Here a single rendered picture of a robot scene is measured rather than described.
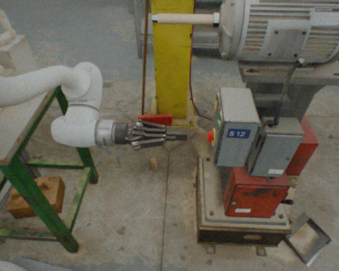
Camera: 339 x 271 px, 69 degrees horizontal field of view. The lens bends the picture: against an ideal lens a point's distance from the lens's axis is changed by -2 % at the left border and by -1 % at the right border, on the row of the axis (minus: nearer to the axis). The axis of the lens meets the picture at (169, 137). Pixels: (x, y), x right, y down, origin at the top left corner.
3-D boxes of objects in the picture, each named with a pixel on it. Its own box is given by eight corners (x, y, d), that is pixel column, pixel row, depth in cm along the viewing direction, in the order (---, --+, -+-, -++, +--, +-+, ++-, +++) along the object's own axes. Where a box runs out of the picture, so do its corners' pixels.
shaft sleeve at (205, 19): (211, 22, 84) (212, 13, 82) (212, 26, 82) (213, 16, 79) (158, 21, 84) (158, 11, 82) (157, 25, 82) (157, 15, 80)
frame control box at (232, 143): (268, 135, 99) (291, 79, 80) (282, 180, 84) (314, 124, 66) (206, 132, 100) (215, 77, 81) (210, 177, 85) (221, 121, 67)
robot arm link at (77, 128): (92, 145, 78) (96, 104, 80) (43, 142, 78) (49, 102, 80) (101, 150, 88) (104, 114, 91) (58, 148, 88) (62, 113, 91)
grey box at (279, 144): (276, 160, 116) (330, 50, 76) (282, 179, 109) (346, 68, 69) (245, 159, 116) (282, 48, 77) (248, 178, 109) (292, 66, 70)
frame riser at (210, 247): (261, 173, 191) (270, 153, 173) (281, 257, 149) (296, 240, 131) (194, 171, 193) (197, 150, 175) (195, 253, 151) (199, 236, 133)
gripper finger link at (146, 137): (132, 130, 82) (132, 133, 81) (166, 132, 82) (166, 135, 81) (133, 139, 85) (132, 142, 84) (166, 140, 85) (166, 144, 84)
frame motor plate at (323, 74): (322, 52, 100) (327, 43, 97) (349, 86, 83) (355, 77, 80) (233, 49, 101) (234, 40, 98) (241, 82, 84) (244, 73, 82)
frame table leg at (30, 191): (80, 245, 153) (15, 150, 88) (77, 255, 150) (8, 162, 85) (71, 245, 154) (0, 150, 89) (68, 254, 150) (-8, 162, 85)
